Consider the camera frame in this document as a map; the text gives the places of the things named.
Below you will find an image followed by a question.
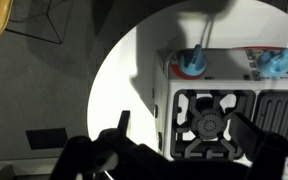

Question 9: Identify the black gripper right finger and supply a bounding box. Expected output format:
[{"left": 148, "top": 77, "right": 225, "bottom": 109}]
[{"left": 229, "top": 112, "right": 288, "bottom": 180}]

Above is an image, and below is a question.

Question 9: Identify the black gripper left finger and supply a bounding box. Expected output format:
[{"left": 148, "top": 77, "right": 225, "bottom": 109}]
[{"left": 49, "top": 109, "right": 172, "bottom": 180}]

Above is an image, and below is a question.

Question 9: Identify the dark ribbed grill plate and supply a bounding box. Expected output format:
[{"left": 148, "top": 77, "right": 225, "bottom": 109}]
[{"left": 253, "top": 90, "right": 288, "bottom": 146}]

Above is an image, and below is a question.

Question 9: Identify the grey toy burner grate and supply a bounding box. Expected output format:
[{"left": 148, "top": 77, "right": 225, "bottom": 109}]
[{"left": 170, "top": 89, "right": 256, "bottom": 160}]

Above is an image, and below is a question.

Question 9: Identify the black rectangular floor patch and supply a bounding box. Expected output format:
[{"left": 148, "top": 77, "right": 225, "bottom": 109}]
[{"left": 25, "top": 127, "right": 69, "bottom": 151}]

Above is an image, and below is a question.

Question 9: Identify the white toy kitchen stove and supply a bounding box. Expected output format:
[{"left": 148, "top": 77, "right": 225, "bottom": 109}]
[{"left": 152, "top": 46, "right": 288, "bottom": 168}]

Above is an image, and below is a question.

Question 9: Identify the blue stove knob red ring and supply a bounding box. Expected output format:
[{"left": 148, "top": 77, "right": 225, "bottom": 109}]
[{"left": 178, "top": 43, "right": 208, "bottom": 80}]

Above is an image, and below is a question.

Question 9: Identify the thin grey cable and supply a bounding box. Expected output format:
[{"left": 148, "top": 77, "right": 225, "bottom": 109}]
[{"left": 201, "top": 14, "right": 216, "bottom": 48}]

